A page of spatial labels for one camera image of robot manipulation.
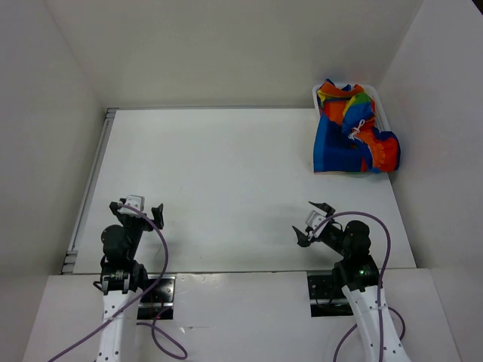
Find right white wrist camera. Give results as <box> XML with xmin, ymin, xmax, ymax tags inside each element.
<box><xmin>305</xmin><ymin>210</ymin><xmax>325</xmax><ymax>241</ymax></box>

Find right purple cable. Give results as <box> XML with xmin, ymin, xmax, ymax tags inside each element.
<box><xmin>308</xmin><ymin>210</ymin><xmax>407</xmax><ymax>362</ymax></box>

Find aluminium table edge rail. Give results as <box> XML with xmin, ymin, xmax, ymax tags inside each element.
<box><xmin>60</xmin><ymin>108</ymin><xmax>118</xmax><ymax>275</ymax></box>

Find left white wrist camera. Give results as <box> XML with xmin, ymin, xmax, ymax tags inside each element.
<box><xmin>118</xmin><ymin>195</ymin><xmax>145</xmax><ymax>217</ymax></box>

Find white plastic basket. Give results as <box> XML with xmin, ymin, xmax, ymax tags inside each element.
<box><xmin>312</xmin><ymin>79</ymin><xmax>395</xmax><ymax>150</ymax></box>

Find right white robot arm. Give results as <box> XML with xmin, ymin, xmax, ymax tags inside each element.
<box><xmin>294</xmin><ymin>203</ymin><xmax>410</xmax><ymax>361</ymax></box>

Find rainbow striped shorts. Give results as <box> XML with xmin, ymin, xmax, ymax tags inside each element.
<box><xmin>312</xmin><ymin>79</ymin><xmax>401</xmax><ymax>173</ymax></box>

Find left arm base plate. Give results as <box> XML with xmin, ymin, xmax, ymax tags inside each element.
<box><xmin>137</xmin><ymin>275</ymin><xmax>176</xmax><ymax>321</ymax></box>

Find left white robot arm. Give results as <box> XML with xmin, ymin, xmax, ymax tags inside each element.
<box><xmin>97</xmin><ymin>195</ymin><xmax>164</xmax><ymax>361</ymax></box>

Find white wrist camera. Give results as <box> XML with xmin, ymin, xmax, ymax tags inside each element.
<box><xmin>118</xmin><ymin>195</ymin><xmax>145</xmax><ymax>217</ymax></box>
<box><xmin>305</xmin><ymin>210</ymin><xmax>325</xmax><ymax>241</ymax></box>

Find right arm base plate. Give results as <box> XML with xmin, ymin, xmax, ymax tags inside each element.
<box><xmin>307</xmin><ymin>272</ymin><xmax>353</xmax><ymax>318</ymax></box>

